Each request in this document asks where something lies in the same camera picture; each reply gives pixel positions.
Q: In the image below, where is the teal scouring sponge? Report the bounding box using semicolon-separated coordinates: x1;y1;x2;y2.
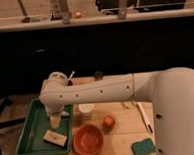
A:
131;138;156;155

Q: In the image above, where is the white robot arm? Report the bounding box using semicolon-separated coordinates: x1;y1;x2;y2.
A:
39;67;194;155

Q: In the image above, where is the white cup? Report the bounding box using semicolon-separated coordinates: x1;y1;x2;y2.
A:
78;103;95;117

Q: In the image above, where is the green plastic tray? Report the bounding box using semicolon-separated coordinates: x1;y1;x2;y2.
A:
15;99;74;155

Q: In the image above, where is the beige sponge block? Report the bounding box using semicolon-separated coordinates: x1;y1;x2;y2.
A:
43;130;68;147

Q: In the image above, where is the dark metal cup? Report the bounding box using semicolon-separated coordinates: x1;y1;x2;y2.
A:
94;71;103;80

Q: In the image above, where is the orange tomato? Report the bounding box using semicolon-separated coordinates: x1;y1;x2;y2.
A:
102;115;116;128

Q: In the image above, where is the grey towel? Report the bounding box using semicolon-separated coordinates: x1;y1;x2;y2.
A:
60;110;70;118

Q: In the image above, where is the orange fruit on counter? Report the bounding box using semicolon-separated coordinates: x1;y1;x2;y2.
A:
74;11;83;18

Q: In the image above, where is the orange plastic bowl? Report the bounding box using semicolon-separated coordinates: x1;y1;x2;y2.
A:
72;124;104;155

